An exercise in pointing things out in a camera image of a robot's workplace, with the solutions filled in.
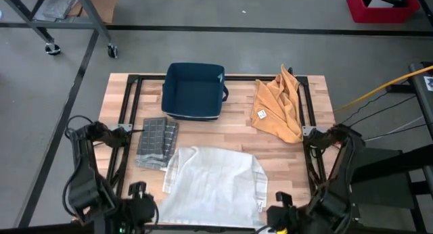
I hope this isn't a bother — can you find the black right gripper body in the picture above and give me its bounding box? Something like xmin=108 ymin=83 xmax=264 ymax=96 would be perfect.
xmin=267 ymin=205 xmax=307 ymax=234

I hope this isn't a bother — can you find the orange towel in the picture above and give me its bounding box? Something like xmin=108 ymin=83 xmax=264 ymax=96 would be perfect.
xmin=250 ymin=64 xmax=304 ymax=145

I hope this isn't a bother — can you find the dark grey side table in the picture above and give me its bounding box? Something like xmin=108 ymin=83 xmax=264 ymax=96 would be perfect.
xmin=408 ymin=61 xmax=433 ymax=142

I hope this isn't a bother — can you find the cardboard box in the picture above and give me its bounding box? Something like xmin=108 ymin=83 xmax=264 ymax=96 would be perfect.
xmin=66 ymin=0 xmax=120 ymax=24

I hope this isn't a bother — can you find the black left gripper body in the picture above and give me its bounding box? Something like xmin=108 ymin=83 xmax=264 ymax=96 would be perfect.
xmin=116 ymin=195 xmax=160 ymax=234

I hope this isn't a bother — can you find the white waffle towel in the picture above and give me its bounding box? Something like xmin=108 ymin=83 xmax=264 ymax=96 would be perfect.
xmin=155 ymin=145 xmax=269 ymax=230

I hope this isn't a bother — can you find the grey metal cart frame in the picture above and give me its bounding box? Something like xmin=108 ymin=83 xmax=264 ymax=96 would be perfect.
xmin=0 ymin=0 xmax=119 ymax=59

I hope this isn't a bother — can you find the yellow cable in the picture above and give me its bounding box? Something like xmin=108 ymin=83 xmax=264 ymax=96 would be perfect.
xmin=334 ymin=64 xmax=433 ymax=112

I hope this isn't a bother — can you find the white floor cable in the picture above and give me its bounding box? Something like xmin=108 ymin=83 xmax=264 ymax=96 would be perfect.
xmin=384 ymin=116 xmax=424 ymax=136

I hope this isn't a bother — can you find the black aluminium table frame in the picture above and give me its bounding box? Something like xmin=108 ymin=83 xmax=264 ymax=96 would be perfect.
xmin=0 ymin=73 xmax=420 ymax=234

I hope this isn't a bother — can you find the navy blue fabric basket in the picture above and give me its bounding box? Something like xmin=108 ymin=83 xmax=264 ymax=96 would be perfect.
xmin=160 ymin=62 xmax=230 ymax=122

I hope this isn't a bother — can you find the black equipment stand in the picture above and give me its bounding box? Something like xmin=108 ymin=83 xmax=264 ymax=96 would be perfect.
xmin=351 ymin=144 xmax=433 ymax=234

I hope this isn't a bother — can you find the black caster wheel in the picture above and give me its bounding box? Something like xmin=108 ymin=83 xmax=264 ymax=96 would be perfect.
xmin=107 ymin=43 xmax=119 ymax=60
xmin=44 ymin=42 xmax=62 ymax=56

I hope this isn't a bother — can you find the red plastic bin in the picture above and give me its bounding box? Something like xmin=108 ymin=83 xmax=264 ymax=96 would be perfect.
xmin=346 ymin=0 xmax=421 ymax=24

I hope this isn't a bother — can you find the grey checked towel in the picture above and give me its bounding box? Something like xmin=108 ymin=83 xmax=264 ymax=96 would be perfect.
xmin=135 ymin=116 xmax=180 ymax=171

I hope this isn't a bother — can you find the black floor cable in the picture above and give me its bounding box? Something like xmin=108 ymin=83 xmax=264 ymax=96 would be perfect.
xmin=363 ymin=124 xmax=428 ymax=143
xmin=340 ymin=91 xmax=417 ymax=125

